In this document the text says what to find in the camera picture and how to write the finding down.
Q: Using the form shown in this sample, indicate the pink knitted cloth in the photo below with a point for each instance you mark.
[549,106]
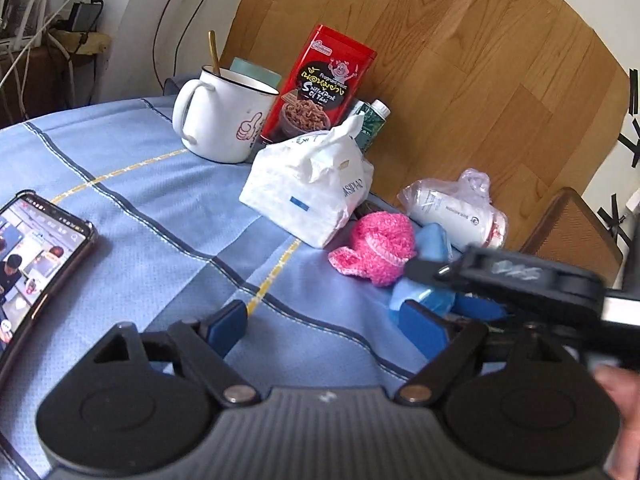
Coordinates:
[382,245]

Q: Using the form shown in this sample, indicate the wood grain board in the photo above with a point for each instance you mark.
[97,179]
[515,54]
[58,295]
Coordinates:
[450,85]

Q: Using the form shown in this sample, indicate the white tissue pack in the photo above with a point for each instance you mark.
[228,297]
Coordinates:
[305,190]

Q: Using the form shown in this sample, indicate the red printed tin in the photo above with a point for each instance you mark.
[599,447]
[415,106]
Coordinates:
[320,90]

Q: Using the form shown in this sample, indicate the black power adapter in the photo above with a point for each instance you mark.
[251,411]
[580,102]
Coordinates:
[82,14]

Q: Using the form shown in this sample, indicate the smartphone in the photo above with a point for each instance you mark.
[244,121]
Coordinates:
[35,265]

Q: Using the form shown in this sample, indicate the black tape strip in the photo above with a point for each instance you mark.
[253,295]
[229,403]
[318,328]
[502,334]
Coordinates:
[631,142]

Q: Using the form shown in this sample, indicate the black tape cross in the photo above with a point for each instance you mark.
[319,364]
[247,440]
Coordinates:
[614,216]

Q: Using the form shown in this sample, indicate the gold spoon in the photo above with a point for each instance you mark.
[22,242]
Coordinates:
[214,52]

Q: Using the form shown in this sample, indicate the white enamel mug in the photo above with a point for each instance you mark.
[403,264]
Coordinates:
[225,120]

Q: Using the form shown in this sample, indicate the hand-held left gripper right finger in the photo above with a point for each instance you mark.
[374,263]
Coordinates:
[422,326]

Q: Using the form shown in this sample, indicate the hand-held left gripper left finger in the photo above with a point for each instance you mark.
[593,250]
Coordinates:
[226,325]

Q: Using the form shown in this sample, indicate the woven chair back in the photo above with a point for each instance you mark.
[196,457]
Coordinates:
[570,235]

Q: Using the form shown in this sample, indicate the bagged paper cup stack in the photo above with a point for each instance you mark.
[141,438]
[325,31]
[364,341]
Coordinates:
[450,210]

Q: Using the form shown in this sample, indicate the yellow topped stand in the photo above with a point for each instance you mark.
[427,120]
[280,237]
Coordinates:
[77,42]

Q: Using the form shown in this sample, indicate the green drink carton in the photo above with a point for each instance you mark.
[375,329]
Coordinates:
[372,122]

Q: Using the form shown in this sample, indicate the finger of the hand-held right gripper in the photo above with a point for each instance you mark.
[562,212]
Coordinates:
[480,308]
[435,272]

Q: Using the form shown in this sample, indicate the person's right hand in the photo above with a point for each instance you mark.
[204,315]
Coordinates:
[622,410]

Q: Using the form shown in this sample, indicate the blue checked tablecloth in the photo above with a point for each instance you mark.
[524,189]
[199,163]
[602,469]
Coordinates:
[140,185]

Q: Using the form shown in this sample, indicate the blue soft case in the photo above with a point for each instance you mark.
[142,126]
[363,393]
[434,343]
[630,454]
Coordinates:
[431,245]

